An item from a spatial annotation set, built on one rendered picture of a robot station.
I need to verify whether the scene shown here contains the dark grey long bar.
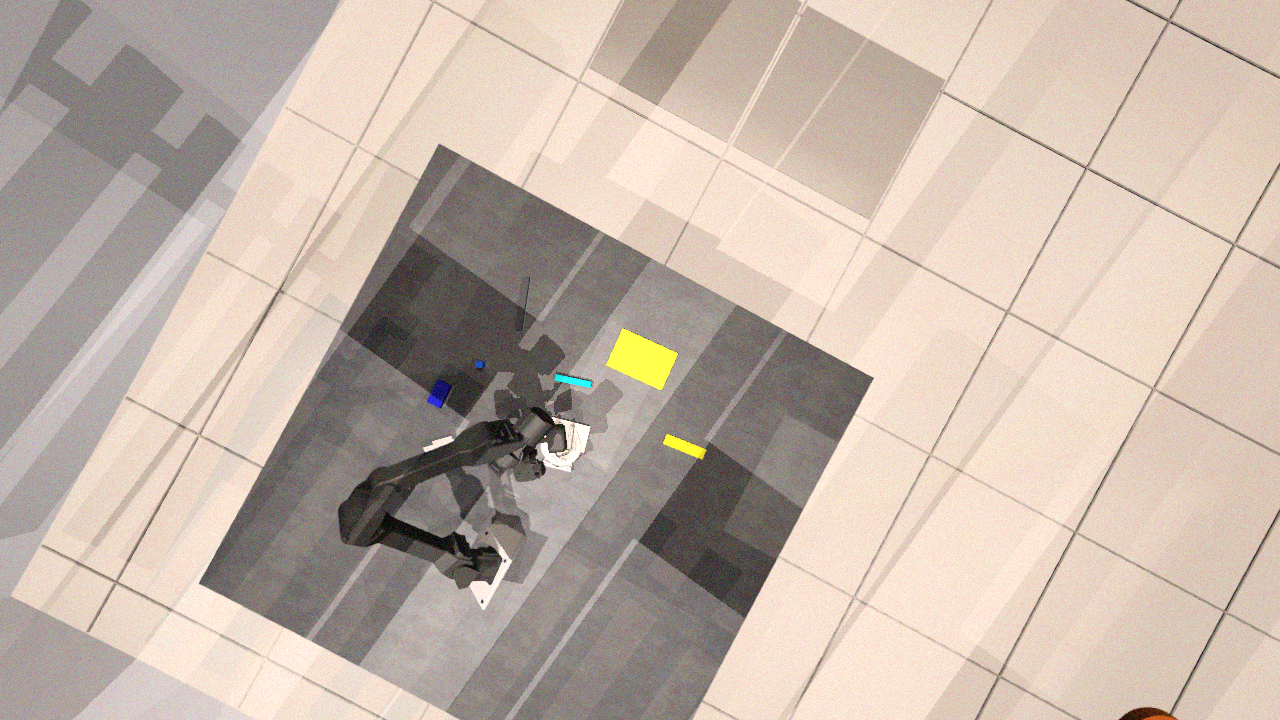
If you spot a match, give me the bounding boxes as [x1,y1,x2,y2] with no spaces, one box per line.
[516,275,530,331]

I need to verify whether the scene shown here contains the cyan rectangular block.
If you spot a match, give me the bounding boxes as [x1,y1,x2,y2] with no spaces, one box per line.
[556,374,593,388]

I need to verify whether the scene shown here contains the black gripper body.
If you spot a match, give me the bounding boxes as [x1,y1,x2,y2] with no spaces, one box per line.
[524,424,568,460]

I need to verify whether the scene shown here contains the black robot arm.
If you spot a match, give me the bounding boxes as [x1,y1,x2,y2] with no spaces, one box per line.
[338,407,556,589]

